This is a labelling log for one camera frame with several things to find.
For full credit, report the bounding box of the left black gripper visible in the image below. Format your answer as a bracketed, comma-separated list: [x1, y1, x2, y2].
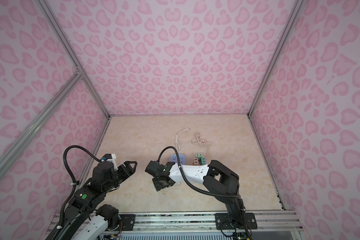
[104, 161, 141, 195]

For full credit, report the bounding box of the pink plug adapter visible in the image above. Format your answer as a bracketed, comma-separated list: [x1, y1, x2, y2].
[193, 159, 200, 166]

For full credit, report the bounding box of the green plug adapter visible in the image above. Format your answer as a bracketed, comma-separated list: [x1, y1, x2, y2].
[195, 153, 203, 160]

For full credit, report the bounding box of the teal plug adapter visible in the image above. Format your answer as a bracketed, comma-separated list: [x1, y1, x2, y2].
[199, 158, 207, 166]

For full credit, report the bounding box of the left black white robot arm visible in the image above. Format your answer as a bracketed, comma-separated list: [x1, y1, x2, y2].
[47, 145, 138, 240]

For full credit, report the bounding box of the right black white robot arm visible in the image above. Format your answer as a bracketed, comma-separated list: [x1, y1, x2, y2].
[145, 146, 249, 231]

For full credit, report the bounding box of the blue square power strip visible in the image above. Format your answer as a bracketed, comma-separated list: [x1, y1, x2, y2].
[170, 154, 186, 165]

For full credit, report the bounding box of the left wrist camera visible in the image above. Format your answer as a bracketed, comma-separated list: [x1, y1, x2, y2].
[101, 154, 118, 171]

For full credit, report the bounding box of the white power strip cable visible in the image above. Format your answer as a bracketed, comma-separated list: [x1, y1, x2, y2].
[174, 128, 190, 154]

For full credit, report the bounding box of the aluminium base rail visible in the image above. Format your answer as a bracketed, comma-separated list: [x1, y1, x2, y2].
[44, 209, 304, 236]

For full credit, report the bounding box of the diagonal aluminium frame bar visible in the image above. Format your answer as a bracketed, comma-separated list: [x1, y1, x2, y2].
[0, 71, 83, 181]

